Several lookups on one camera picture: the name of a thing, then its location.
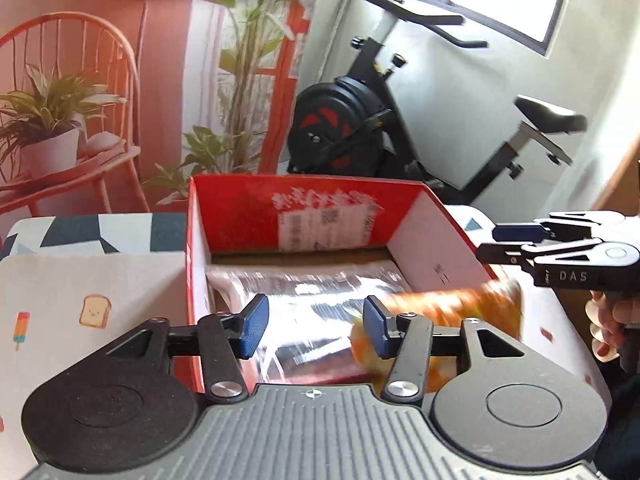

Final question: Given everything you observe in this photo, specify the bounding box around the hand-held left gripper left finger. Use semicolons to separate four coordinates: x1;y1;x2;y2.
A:
117;294;271;405

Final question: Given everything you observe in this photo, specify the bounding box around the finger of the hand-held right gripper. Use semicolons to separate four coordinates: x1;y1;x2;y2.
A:
492;211;627;243
476;238;640;273

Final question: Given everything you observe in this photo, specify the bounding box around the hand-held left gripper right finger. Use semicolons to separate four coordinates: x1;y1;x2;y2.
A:
362;295;525;405

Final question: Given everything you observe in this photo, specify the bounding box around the red cardboard box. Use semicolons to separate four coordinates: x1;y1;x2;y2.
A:
185;174;522;397

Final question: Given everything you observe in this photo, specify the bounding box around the person's right hand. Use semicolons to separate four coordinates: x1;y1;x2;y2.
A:
589;290;640;364

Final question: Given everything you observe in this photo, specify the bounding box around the clear plastic wrapped package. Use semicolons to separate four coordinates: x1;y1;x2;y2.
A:
205;259;417;385

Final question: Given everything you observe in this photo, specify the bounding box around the wooden board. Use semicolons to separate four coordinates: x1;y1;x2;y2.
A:
589;144;640;242

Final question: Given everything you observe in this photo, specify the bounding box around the black exercise bike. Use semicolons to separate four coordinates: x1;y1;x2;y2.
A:
286;0;589;207

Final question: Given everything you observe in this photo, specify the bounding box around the wall poster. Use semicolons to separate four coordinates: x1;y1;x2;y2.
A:
0;0;332;222

